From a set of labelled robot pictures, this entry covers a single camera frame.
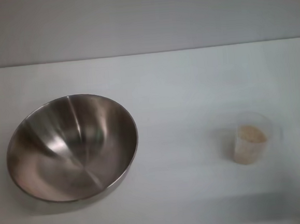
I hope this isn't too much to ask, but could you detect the stainless steel mixing bowl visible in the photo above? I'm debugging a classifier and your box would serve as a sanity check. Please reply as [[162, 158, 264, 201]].
[[1, 89, 144, 208]]

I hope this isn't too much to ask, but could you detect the white uncooked rice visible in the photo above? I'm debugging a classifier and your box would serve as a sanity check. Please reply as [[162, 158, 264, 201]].
[[231, 124, 270, 166]]

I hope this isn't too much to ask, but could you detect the clear plastic measuring cup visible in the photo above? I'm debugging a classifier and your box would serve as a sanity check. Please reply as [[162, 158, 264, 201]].
[[228, 109, 275, 167]]

